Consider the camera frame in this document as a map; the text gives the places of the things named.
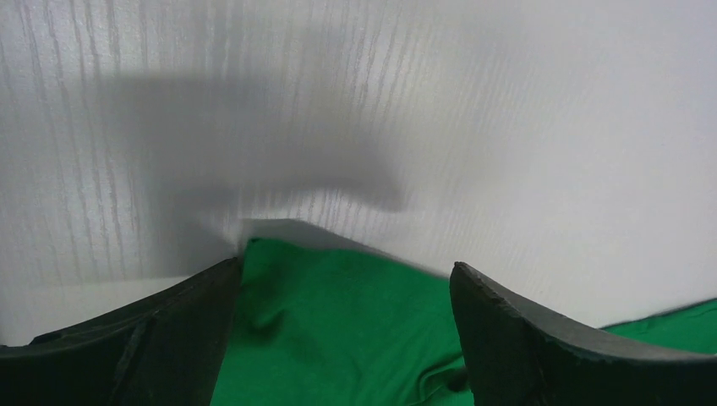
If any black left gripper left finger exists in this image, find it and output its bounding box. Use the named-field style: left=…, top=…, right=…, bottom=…
left=1, top=258, right=242, bottom=405

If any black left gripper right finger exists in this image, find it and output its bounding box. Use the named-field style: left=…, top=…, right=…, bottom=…
left=450, top=262, right=716, bottom=405

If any green t-shirt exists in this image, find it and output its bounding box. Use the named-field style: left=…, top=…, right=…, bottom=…
left=211, top=239, right=716, bottom=405

